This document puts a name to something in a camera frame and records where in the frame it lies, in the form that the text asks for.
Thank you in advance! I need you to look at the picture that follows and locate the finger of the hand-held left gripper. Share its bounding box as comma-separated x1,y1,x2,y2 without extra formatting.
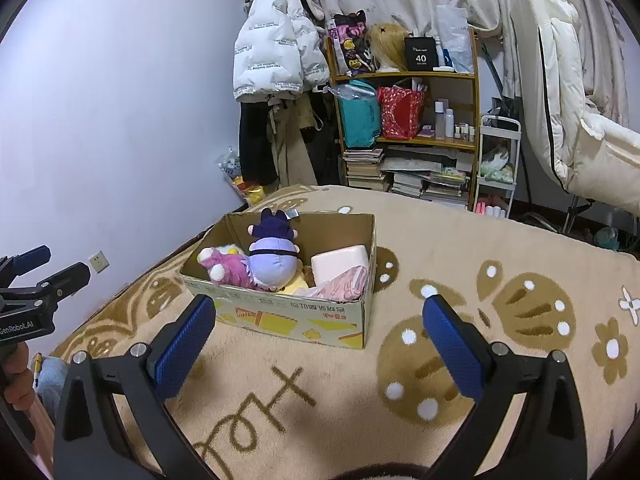
0,245,52,281
0,261,92,306

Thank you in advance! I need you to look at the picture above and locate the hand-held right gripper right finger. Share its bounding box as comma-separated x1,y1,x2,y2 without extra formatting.
421,294,588,480

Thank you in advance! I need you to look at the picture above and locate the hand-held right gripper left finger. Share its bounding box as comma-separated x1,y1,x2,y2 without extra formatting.
52,294,217,480

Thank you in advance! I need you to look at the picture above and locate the pink bear plush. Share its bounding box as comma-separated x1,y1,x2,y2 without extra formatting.
196,243,261,289

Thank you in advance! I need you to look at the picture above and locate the cardboard box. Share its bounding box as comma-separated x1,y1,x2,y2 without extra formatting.
179,211,377,351

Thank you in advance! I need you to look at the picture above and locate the lavender plush with navy head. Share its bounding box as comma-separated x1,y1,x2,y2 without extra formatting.
247,208,302,292

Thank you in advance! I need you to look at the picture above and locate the pink ruffled soft cloth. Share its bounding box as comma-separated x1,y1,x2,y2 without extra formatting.
315,266,370,302

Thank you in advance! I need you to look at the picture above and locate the yellow-haired plush doll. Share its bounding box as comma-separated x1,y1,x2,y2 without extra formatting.
277,270,311,296

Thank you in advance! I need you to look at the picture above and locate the white and green soft bundle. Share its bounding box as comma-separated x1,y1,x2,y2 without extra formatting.
480,145,515,183

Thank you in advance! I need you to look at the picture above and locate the person's left hand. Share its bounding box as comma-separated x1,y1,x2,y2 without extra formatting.
2,344,37,412

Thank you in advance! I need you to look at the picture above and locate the person's blue jeans leg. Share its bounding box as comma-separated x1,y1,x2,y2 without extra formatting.
35,355,68,426

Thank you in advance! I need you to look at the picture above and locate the beige patterned rug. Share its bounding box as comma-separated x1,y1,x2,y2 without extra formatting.
47,184,640,480

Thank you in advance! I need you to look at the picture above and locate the pile of books and papers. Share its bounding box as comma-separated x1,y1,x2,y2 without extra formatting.
382,146,473,206

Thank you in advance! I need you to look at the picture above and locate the clear plastic bag of items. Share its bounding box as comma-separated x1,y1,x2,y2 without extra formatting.
217,147,266,206

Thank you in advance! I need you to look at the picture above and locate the small teal plush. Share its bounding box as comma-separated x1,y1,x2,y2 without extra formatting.
595,226,621,251

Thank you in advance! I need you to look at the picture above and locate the stack of books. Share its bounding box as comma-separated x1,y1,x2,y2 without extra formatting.
342,149,386,192

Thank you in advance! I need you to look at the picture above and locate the black coat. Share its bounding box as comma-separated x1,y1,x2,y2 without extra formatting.
238,92,281,188

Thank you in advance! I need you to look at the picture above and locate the beige trench coat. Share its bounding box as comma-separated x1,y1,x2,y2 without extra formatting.
267,97,321,188

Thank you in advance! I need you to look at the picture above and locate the white metal cart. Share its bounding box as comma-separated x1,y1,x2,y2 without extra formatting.
472,115,522,218

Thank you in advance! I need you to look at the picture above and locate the red patterned bag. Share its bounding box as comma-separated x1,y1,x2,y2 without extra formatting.
377,86,426,141

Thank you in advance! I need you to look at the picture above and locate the black hanging garment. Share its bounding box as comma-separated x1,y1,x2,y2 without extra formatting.
300,85,346,186

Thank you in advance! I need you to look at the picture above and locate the teal bag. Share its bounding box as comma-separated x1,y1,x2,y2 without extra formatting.
337,80,382,148

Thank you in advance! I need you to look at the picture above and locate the crumpled clear plastic wrap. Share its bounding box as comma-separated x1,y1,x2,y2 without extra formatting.
327,82,376,103

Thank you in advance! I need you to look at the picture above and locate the wooden shelf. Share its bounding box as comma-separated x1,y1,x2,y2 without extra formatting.
325,27,481,211

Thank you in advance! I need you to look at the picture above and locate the black box with white print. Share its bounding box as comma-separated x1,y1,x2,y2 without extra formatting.
404,36,437,72

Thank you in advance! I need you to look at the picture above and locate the blonde wig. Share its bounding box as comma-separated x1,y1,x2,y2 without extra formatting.
367,22,412,73

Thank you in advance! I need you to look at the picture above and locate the white puffer jacket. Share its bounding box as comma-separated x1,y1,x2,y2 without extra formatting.
233,0,331,103

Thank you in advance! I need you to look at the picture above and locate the white plastic bag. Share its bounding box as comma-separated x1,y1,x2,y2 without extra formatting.
436,5,473,73

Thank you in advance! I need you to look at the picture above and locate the colourful cartoon print bag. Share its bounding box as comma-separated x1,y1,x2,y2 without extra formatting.
330,10,378,77

